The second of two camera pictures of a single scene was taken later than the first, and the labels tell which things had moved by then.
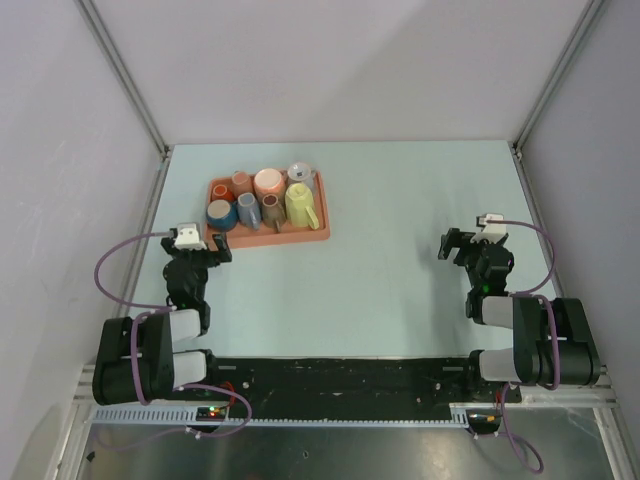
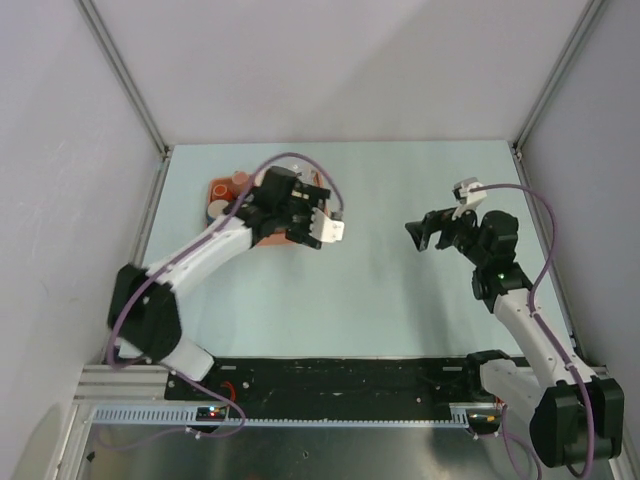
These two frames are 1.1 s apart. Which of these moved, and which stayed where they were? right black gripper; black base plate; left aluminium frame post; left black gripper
Moved: right black gripper; left black gripper
Stayed: black base plate; left aluminium frame post
